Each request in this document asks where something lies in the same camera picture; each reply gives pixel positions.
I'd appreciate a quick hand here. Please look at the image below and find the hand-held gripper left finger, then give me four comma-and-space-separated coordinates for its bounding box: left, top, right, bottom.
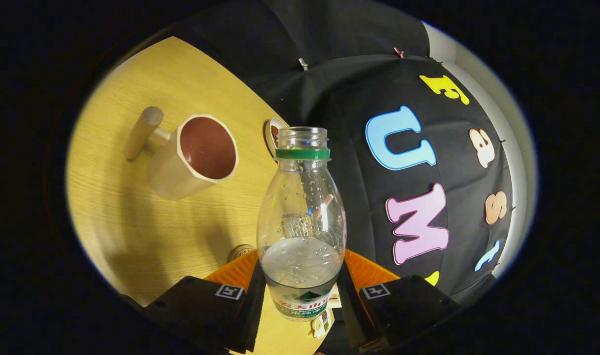
120, 249, 267, 355

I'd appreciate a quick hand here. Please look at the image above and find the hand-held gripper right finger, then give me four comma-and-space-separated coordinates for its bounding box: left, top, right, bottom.
336, 249, 462, 354

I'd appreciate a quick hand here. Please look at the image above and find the round cork coaster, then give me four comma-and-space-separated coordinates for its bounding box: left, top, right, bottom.
227, 244, 257, 263

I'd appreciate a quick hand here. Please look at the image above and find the clear plastic juice bottle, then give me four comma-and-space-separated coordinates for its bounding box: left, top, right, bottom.
256, 126, 347, 322

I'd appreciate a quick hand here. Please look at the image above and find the cream cup with handle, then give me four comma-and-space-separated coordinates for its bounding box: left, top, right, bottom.
123, 106, 239, 201

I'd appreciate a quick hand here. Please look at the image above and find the white divided dish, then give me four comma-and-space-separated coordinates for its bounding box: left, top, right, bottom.
310, 310, 333, 339

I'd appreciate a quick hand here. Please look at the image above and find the wooden table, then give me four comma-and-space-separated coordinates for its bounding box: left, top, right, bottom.
66, 35, 336, 355

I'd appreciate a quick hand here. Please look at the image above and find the white round plate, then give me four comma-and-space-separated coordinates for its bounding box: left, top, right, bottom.
264, 117, 289, 159

